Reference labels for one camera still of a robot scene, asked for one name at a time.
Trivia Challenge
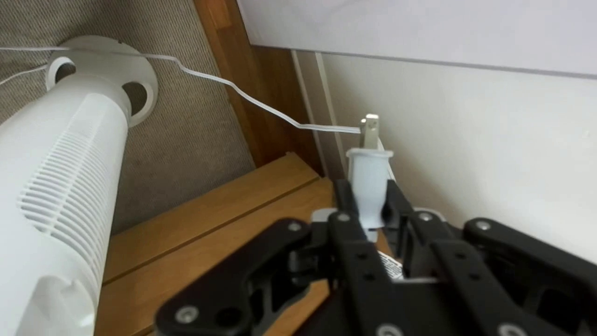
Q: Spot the tall white flat panel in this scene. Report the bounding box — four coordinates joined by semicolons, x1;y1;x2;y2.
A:
290;49;597;267

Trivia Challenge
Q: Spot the thin white power cord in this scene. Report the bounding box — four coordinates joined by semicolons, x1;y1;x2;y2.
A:
0;43;364;137

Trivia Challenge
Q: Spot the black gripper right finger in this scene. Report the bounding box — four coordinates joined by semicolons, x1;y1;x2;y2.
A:
381;178;597;336

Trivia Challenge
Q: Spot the white tower fan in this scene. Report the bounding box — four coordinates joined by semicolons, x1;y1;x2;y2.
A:
0;34;161;336

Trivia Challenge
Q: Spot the white fan power plug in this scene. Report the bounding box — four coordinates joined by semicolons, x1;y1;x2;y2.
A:
344;112;398;243

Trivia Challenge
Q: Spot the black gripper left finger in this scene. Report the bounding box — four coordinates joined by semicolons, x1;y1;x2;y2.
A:
153;178;403;336

